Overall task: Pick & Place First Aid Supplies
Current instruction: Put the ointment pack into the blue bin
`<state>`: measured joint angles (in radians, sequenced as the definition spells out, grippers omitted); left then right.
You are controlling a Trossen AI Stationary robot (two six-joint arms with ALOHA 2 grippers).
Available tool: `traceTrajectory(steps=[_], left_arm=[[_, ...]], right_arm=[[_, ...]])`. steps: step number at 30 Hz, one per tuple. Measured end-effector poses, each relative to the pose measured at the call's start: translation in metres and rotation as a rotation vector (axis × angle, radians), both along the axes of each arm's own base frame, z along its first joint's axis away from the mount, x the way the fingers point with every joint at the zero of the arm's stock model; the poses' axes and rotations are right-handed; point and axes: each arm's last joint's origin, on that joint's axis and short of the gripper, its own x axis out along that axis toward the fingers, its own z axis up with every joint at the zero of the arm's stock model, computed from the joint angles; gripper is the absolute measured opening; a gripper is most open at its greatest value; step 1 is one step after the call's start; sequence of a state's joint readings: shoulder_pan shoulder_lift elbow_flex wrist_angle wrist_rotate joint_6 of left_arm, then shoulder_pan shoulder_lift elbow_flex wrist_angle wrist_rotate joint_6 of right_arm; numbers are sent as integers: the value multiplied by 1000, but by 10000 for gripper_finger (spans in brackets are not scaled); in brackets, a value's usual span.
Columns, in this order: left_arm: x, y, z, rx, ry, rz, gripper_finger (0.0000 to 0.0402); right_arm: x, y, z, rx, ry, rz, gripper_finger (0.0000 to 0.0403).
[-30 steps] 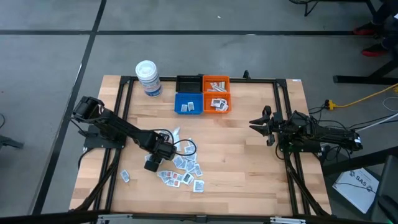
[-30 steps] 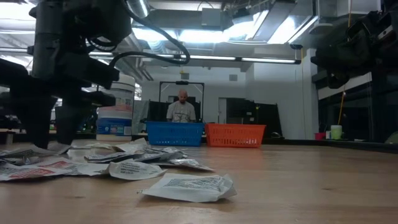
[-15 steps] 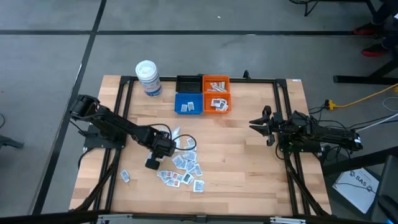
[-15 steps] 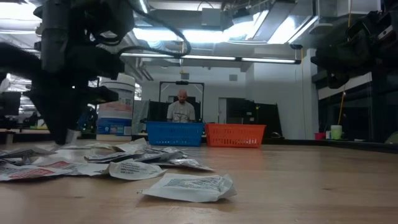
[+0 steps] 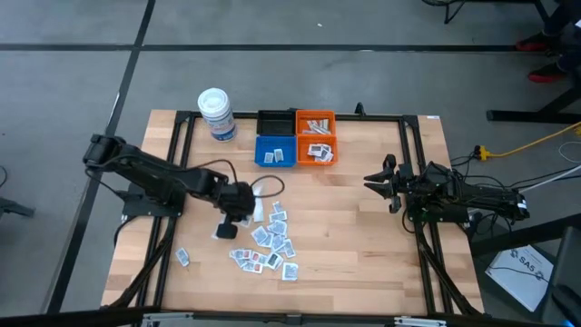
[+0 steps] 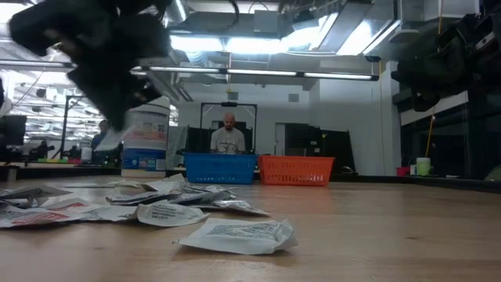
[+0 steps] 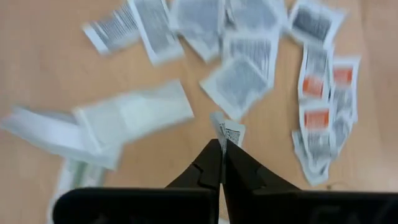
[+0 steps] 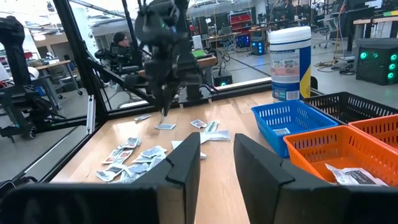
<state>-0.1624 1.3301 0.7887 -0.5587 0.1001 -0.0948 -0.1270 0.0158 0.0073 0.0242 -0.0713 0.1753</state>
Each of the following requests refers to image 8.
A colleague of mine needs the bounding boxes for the black robot rig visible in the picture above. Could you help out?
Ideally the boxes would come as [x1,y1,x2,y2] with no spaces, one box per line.
[0,15,68,144]

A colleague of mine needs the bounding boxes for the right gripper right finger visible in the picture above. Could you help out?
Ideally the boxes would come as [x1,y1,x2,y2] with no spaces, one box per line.
[233,133,295,224]

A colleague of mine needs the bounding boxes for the long white strip packet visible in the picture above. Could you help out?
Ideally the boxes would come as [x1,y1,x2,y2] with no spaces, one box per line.
[171,129,231,160]

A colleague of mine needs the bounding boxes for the white packet black square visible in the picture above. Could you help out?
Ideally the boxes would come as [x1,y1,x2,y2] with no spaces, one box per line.
[105,164,126,175]
[324,162,354,185]
[341,167,390,188]

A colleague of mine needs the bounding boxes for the black computer tower green lights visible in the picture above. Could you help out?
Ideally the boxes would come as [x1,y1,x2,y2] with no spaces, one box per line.
[355,37,398,86]

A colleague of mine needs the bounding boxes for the blue lit computer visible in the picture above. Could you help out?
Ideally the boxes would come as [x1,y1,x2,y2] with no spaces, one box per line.
[250,39,267,57]

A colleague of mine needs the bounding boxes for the white wipes canister blue label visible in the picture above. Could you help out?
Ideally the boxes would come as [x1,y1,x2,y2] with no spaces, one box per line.
[268,26,313,102]

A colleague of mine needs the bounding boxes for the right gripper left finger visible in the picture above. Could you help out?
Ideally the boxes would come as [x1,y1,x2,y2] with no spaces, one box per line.
[133,132,201,224]

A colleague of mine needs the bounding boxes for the wooden desk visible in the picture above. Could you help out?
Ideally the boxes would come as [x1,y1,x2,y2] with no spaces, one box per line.
[33,58,84,108]
[352,15,398,41]

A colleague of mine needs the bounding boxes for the black plastic basket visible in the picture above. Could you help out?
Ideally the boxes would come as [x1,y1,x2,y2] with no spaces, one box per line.
[302,91,398,126]

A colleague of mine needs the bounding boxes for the long green strip packet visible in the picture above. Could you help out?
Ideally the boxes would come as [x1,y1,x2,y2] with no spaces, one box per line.
[203,120,220,134]

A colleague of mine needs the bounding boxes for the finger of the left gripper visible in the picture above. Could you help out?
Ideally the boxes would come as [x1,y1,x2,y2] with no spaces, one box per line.
[164,83,180,116]
[154,83,167,115]

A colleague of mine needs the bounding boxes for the small black box cyan light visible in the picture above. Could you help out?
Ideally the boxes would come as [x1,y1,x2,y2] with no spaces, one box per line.
[212,68,234,88]

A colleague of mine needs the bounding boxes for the red shelf rack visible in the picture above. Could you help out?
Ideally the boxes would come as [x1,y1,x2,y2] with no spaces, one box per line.
[228,10,253,34]

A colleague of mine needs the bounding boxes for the person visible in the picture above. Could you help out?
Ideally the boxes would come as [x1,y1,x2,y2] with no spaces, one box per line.
[105,30,139,77]
[280,0,295,20]

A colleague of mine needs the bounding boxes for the crumpled white text packet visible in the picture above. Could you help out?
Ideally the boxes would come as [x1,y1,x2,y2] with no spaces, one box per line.
[95,169,116,184]

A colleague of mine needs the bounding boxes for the blue plastic basket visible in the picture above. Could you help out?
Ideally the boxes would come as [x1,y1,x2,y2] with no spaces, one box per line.
[251,99,340,159]

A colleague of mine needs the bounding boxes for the white rail bracket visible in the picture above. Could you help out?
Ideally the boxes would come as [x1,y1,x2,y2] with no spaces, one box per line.
[86,94,96,136]

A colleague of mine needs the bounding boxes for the orange plastic basket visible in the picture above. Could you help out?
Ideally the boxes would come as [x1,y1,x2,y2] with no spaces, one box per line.
[283,124,398,188]
[348,113,398,147]

